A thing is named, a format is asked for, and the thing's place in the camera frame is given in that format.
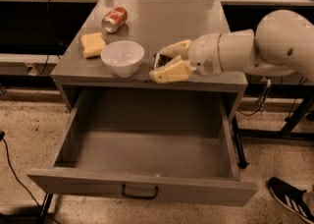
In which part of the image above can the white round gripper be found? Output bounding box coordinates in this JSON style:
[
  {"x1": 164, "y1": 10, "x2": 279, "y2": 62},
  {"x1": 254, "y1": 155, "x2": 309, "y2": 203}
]
[{"x1": 149, "y1": 33, "x2": 223, "y2": 84}]

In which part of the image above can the black rxbar chocolate bar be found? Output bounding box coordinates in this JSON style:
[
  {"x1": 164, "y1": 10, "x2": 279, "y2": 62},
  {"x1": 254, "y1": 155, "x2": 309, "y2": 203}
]
[{"x1": 153, "y1": 53, "x2": 171, "y2": 69}]

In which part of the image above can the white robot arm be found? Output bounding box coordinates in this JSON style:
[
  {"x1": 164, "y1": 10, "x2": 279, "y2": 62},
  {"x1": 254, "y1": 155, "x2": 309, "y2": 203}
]
[{"x1": 149, "y1": 10, "x2": 314, "y2": 84}]

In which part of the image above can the grey open top drawer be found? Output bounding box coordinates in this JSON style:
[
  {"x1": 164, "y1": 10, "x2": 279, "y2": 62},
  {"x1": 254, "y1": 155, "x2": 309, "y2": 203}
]
[{"x1": 28, "y1": 89, "x2": 258, "y2": 206}]

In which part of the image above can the grey cabinet table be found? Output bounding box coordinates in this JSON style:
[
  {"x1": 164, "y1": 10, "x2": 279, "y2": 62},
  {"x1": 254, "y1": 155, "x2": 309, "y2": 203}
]
[{"x1": 52, "y1": 0, "x2": 247, "y2": 120}]

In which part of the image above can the white ceramic bowl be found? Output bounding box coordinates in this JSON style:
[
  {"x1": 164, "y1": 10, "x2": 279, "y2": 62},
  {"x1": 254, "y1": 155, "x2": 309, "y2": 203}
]
[{"x1": 101, "y1": 40, "x2": 144, "y2": 78}]

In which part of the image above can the red soda can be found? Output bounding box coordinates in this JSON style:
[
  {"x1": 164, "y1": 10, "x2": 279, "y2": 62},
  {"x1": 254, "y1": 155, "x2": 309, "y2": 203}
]
[{"x1": 102, "y1": 7, "x2": 128, "y2": 33}]

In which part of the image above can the yellow sponge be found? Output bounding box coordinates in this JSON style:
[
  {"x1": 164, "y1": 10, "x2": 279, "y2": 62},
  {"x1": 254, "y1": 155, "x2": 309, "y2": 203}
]
[{"x1": 80, "y1": 32, "x2": 106, "y2": 59}]

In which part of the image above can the black sneaker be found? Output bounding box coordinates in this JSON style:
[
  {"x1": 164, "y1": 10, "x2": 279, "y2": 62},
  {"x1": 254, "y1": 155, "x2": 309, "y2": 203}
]
[{"x1": 268, "y1": 177, "x2": 314, "y2": 224}]

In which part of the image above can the black hanging cable left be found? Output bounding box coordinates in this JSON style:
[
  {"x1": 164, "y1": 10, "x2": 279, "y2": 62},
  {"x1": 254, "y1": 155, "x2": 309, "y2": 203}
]
[{"x1": 38, "y1": 0, "x2": 69, "y2": 76}]

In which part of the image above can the black drawer handle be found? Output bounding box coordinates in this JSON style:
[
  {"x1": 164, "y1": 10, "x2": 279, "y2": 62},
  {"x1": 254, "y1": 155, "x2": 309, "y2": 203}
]
[{"x1": 121, "y1": 184, "x2": 159, "y2": 200}]

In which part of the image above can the black floor cable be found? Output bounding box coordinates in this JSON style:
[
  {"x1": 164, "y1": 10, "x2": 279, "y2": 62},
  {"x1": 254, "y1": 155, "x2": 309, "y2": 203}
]
[{"x1": 0, "y1": 130, "x2": 63, "y2": 224}]

